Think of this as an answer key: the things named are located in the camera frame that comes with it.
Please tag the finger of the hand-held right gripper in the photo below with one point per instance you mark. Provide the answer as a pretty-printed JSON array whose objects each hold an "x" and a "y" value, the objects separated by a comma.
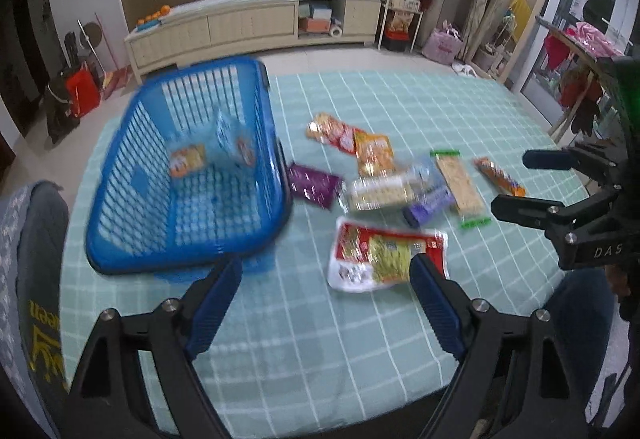
[
  {"x": 547, "y": 159},
  {"x": 520, "y": 209}
]

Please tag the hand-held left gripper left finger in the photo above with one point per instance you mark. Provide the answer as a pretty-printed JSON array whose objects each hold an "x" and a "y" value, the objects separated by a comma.
[{"x": 215, "y": 304}]

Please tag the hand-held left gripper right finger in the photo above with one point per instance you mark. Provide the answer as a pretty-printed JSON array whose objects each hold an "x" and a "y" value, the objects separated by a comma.
[{"x": 435, "y": 304}]

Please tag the orange snack stick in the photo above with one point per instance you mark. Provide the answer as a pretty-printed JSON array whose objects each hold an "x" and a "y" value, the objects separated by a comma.
[{"x": 500, "y": 176}]

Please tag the long green-ended cracker pack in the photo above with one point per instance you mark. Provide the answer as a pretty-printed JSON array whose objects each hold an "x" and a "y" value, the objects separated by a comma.
[{"x": 460, "y": 189}]

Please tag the red yellow snack packet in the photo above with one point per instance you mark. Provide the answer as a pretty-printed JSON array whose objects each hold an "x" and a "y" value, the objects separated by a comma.
[{"x": 380, "y": 254}]

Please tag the purple gum pack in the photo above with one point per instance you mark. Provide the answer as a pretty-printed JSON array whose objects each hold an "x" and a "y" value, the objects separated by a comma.
[{"x": 427, "y": 209}]

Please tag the clear cracker pack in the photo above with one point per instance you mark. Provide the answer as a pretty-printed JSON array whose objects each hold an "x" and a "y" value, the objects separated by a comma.
[{"x": 377, "y": 193}]

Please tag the purple snack packet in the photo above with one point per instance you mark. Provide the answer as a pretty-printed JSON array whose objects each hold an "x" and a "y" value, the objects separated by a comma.
[{"x": 312, "y": 184}]

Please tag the blue plastic basket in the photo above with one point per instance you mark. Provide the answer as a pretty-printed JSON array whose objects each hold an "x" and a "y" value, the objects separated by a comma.
[{"x": 272, "y": 129}]

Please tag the orange red snack packet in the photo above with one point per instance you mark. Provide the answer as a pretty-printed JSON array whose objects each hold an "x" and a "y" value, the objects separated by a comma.
[{"x": 330, "y": 131}]

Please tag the green checkered tablecloth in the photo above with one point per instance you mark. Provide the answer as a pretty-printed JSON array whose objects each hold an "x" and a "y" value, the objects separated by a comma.
[{"x": 350, "y": 344}]

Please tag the red clothes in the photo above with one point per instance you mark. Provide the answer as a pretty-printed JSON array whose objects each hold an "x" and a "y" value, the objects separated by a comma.
[{"x": 556, "y": 51}]

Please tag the wooden clothes rack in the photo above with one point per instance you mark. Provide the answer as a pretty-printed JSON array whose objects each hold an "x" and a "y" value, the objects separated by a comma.
[{"x": 575, "y": 54}]

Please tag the white slippers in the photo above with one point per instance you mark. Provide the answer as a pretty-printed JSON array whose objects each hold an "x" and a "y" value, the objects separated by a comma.
[{"x": 465, "y": 70}]

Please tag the pink clothes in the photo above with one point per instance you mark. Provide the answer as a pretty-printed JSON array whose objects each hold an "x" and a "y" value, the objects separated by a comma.
[{"x": 597, "y": 39}]

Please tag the small orange packet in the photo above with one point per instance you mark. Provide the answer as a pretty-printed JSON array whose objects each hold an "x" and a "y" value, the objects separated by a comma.
[{"x": 187, "y": 160}]

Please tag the standing arched mirror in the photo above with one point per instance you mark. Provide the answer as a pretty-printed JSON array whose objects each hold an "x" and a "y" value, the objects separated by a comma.
[{"x": 520, "y": 9}]

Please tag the pink bag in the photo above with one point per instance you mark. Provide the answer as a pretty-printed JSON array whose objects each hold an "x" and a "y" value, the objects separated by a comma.
[{"x": 442, "y": 44}]

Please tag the clear packet in basket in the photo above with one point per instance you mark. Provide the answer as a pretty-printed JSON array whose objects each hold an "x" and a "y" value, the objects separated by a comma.
[{"x": 232, "y": 139}]

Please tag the dark bag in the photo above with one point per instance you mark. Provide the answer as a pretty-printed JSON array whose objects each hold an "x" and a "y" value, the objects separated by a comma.
[{"x": 60, "y": 114}]

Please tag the red broom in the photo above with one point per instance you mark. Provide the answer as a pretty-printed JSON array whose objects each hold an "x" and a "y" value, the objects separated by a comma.
[{"x": 115, "y": 79}]

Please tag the white paper roll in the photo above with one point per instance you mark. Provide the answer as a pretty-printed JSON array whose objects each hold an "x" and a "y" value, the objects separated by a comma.
[{"x": 335, "y": 31}]

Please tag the red bag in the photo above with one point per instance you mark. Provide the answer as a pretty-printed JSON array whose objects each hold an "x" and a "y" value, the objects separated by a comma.
[{"x": 84, "y": 91}]

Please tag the small blue box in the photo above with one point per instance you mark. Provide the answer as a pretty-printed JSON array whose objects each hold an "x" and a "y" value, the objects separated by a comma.
[{"x": 321, "y": 11}]

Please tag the small orange box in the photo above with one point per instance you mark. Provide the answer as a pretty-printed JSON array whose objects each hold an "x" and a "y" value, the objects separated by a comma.
[{"x": 312, "y": 25}]

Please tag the beige TV cabinet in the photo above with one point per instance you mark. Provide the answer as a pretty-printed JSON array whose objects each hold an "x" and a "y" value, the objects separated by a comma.
[{"x": 240, "y": 24}]

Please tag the mop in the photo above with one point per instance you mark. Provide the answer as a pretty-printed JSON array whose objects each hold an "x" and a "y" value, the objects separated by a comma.
[{"x": 87, "y": 44}]

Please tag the pile of oranges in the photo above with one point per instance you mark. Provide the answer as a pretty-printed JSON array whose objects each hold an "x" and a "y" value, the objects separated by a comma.
[{"x": 157, "y": 14}]

